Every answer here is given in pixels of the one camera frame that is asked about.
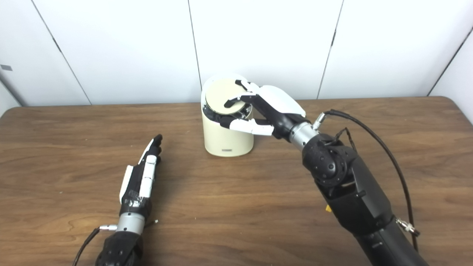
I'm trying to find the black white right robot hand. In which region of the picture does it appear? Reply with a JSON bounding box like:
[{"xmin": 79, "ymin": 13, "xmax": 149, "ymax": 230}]
[{"xmin": 220, "ymin": 79, "xmax": 311, "ymax": 141}]

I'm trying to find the thin black looped wire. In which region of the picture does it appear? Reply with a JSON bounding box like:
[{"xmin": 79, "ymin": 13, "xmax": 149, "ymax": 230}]
[{"xmin": 331, "ymin": 127, "xmax": 358, "ymax": 153}]

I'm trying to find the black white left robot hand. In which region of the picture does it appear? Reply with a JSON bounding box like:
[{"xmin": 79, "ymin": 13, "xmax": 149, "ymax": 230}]
[{"xmin": 119, "ymin": 134, "xmax": 163, "ymax": 216}]

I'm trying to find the black bin liner bag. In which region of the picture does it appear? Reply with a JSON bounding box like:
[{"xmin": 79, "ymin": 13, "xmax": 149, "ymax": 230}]
[{"xmin": 203, "ymin": 107, "xmax": 253, "ymax": 128}]

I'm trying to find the cream-colored bin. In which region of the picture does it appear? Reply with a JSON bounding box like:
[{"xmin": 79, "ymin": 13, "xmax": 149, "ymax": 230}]
[{"xmin": 201, "ymin": 73, "xmax": 255, "ymax": 157}]

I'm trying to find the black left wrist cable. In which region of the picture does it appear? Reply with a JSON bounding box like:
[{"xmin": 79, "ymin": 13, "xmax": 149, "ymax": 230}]
[{"xmin": 73, "ymin": 224, "xmax": 118, "ymax": 266}]

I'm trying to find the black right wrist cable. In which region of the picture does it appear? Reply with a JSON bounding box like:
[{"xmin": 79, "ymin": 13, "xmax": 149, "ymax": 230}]
[{"xmin": 313, "ymin": 109, "xmax": 420, "ymax": 252}]

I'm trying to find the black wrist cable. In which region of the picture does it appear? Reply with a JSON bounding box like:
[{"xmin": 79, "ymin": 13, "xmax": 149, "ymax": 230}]
[
  {"xmin": 313, "ymin": 109, "xmax": 420, "ymax": 252},
  {"xmin": 73, "ymin": 224, "xmax": 118, "ymax": 266}
]

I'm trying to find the cream round bin lid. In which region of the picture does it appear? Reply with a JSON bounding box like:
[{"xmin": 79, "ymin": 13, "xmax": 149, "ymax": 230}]
[{"xmin": 204, "ymin": 78, "xmax": 247, "ymax": 116}]

